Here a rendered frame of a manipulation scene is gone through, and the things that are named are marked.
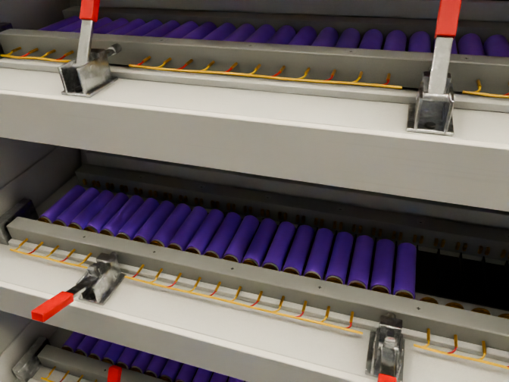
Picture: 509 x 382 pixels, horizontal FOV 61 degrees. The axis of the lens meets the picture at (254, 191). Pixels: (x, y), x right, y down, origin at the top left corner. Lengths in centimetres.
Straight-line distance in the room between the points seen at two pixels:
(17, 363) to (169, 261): 28
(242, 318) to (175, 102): 20
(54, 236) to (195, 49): 25
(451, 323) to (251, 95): 24
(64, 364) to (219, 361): 26
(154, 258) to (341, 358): 19
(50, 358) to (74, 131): 33
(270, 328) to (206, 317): 6
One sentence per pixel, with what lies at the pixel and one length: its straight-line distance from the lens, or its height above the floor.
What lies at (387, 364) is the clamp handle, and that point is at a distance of 35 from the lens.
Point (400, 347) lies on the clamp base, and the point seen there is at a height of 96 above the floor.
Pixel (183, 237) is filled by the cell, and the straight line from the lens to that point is 45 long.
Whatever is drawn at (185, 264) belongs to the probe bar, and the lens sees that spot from 42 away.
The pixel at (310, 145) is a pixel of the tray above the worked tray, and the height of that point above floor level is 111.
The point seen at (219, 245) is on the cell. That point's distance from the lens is 44.
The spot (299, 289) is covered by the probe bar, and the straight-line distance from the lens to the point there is 39.
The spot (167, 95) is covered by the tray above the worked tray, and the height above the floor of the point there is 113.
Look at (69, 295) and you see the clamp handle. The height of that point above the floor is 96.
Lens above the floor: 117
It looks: 18 degrees down
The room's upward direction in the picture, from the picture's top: 3 degrees clockwise
